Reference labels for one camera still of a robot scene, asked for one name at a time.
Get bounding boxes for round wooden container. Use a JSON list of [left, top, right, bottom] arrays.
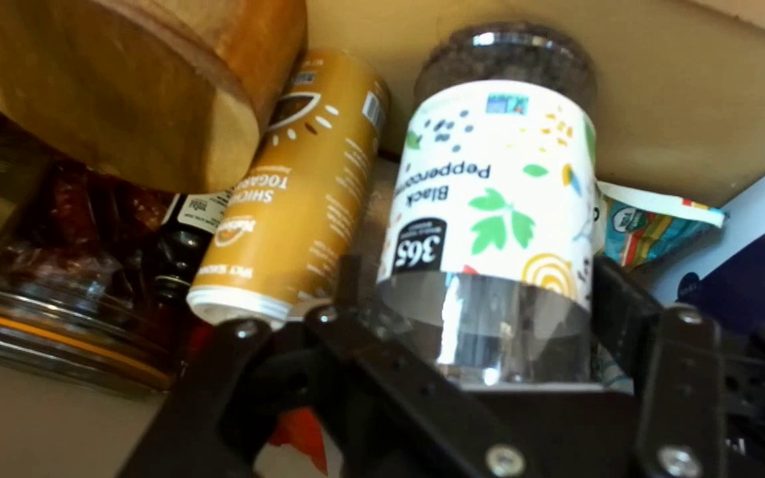
[[0, 0, 310, 196]]

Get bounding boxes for black peppercorn spice bottle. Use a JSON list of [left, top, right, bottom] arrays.
[[370, 22, 605, 393]]

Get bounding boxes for glass jar red contents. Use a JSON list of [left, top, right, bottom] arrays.
[[0, 75, 195, 398]]

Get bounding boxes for colourful foil packet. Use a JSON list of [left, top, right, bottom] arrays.
[[593, 177, 727, 274]]

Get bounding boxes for white and dark blue box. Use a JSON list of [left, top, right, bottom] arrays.
[[644, 156, 765, 346]]

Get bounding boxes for small dark bottle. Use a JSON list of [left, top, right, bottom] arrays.
[[147, 188, 232, 308]]

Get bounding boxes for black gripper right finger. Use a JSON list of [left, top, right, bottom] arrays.
[[589, 254, 765, 478]]

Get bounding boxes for gold spice bottle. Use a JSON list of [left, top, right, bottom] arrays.
[[184, 49, 393, 331]]

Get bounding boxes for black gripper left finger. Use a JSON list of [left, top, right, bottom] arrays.
[[116, 306, 526, 478]]

